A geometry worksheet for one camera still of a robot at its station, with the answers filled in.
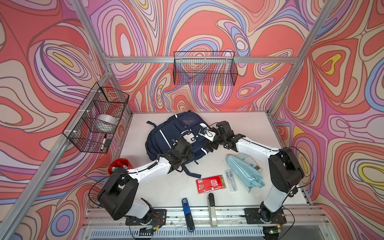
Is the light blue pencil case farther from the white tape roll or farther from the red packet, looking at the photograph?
the white tape roll

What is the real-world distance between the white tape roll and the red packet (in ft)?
1.80

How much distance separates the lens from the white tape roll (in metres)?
0.71

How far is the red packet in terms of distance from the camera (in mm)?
838

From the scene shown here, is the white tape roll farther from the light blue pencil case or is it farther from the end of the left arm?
the light blue pencil case

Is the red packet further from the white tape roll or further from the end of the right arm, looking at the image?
the white tape roll

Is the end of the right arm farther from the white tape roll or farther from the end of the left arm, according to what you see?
the white tape roll
